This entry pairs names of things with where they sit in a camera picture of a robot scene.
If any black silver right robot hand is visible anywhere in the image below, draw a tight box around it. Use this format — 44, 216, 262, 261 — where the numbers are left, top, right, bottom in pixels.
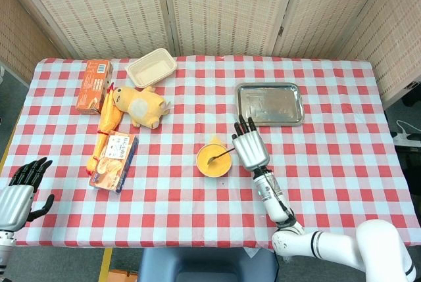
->
231, 114, 270, 170

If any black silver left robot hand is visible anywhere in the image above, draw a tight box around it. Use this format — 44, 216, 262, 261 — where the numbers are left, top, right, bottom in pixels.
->
0, 156, 55, 232

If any dark long-handled spoon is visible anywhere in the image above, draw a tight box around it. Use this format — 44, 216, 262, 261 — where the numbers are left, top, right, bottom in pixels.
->
207, 149, 235, 166

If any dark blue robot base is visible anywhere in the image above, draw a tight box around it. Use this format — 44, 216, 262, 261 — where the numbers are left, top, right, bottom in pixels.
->
137, 247, 280, 282

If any yellow food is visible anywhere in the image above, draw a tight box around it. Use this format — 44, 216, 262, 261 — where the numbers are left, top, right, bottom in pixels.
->
198, 144, 231, 176

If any cream round bowl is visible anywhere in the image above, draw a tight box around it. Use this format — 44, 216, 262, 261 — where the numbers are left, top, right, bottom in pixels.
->
196, 143, 233, 178

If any rectangular stainless steel tray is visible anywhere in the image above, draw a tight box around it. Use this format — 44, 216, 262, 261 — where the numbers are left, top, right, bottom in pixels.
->
234, 82, 306, 128

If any red white checked tablecloth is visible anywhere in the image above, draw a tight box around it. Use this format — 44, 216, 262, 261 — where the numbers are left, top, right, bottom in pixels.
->
0, 55, 421, 252

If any blue orange cracker box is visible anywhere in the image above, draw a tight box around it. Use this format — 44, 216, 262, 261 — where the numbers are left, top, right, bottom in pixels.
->
88, 129, 139, 193

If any yellow plush animal toy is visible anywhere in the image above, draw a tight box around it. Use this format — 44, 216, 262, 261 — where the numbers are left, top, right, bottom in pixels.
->
112, 85, 172, 129

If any orange box on floor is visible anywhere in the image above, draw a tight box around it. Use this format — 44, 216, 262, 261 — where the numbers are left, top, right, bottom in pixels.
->
107, 268, 139, 282

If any beige plastic food container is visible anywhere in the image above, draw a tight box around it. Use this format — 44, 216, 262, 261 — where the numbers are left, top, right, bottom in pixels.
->
126, 47, 178, 88

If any yellow rubber chicken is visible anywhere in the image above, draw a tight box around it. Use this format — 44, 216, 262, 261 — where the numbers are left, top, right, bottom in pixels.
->
86, 82, 124, 176

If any orange snack box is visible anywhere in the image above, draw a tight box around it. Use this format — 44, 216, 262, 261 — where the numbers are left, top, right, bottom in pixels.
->
75, 59, 115, 116

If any beige woven folding screen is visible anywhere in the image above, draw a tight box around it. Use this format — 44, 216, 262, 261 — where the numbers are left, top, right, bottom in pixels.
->
0, 0, 421, 108

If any white power strip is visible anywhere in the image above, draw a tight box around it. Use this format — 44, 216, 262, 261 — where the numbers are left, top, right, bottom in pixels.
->
393, 130, 421, 147

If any black equipment case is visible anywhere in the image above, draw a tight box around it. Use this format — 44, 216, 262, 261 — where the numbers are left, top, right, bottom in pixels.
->
401, 81, 421, 107

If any white power cable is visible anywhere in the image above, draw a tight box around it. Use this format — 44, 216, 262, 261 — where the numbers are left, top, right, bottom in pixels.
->
396, 120, 419, 138

